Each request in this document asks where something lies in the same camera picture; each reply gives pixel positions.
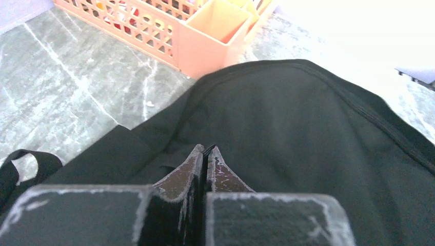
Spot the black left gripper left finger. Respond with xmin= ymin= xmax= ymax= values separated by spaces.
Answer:
xmin=1 ymin=145 xmax=204 ymax=245

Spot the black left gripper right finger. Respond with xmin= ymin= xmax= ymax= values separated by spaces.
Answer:
xmin=205 ymin=148 xmax=355 ymax=245

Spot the black student backpack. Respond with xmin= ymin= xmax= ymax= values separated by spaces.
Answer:
xmin=1 ymin=59 xmax=434 ymax=245

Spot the orange plastic desk organizer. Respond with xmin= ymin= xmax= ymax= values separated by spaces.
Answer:
xmin=54 ymin=0 xmax=278 ymax=78

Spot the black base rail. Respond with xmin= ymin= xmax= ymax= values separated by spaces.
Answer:
xmin=396 ymin=67 xmax=434 ymax=91

